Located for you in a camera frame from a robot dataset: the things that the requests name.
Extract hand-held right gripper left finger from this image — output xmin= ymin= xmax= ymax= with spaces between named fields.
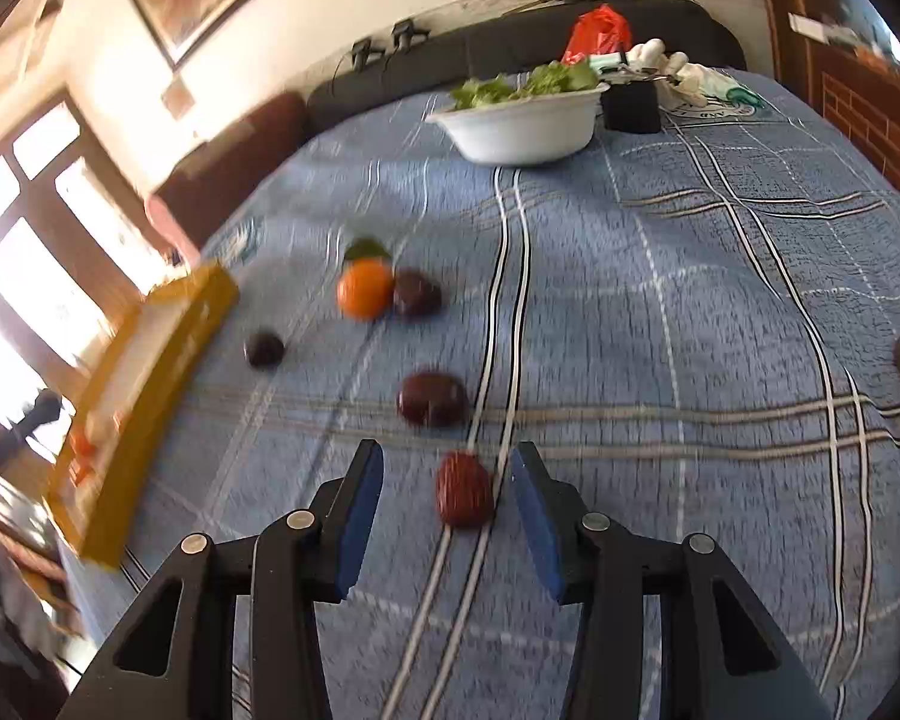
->
xmin=58 ymin=439 xmax=386 ymax=720

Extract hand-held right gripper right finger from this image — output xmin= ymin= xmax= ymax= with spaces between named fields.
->
xmin=510 ymin=441 xmax=833 ymax=720

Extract red wrinkled jujube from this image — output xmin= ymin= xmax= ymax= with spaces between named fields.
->
xmin=435 ymin=451 xmax=496 ymax=528

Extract dark brown jujube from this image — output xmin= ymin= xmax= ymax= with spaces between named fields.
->
xmin=244 ymin=328 xmax=286 ymax=370
xmin=392 ymin=268 xmax=445 ymax=318
xmin=397 ymin=370 xmax=470 ymax=428

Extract yellow tray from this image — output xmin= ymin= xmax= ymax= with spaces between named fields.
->
xmin=45 ymin=261 xmax=241 ymax=571

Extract mandarin with green leaf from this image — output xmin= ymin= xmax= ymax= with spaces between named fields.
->
xmin=336 ymin=236 xmax=397 ymax=321

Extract blue plaid bedsheet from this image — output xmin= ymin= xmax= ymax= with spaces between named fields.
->
xmin=60 ymin=67 xmax=900 ymax=720

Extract brown sofa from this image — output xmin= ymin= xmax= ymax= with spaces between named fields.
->
xmin=146 ymin=90 xmax=308 ymax=263

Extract white bowl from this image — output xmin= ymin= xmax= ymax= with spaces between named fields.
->
xmin=425 ymin=82 xmax=610 ymax=167

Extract window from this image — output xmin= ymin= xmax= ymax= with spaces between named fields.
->
xmin=0 ymin=90 xmax=158 ymax=466

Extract black box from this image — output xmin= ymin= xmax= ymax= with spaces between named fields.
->
xmin=600 ymin=79 xmax=661 ymax=134

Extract green lettuce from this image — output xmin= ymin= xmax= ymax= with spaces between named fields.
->
xmin=448 ymin=60 xmax=601 ymax=110

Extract white gloves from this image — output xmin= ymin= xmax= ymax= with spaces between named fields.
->
xmin=626 ymin=37 xmax=721 ymax=106

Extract black headboard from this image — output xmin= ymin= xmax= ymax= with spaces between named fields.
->
xmin=306 ymin=0 xmax=747 ymax=121

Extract red plastic bag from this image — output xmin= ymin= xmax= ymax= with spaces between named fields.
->
xmin=561 ymin=4 xmax=635 ymax=65

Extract wooden cabinet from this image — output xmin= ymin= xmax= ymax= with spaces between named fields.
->
xmin=750 ymin=0 xmax=900 ymax=226

